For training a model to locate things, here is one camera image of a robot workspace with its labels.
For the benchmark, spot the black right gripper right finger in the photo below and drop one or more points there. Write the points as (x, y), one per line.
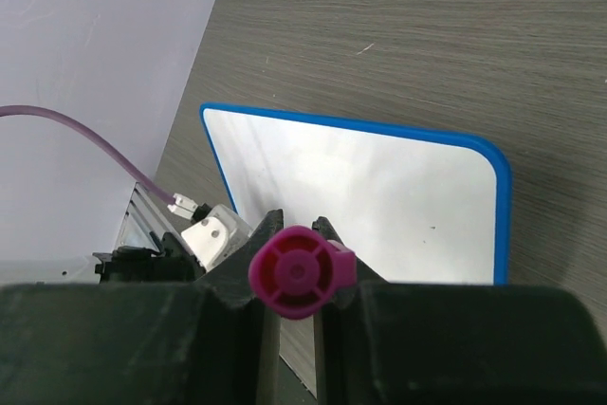
(386, 343)

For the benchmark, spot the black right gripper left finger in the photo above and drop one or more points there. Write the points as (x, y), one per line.
(210, 341)

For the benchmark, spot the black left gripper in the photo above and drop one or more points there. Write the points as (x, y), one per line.
(168, 261)

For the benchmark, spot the white magenta marker pen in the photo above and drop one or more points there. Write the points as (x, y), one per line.
(297, 271)

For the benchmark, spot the blue framed whiteboard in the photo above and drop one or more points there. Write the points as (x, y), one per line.
(415, 205)

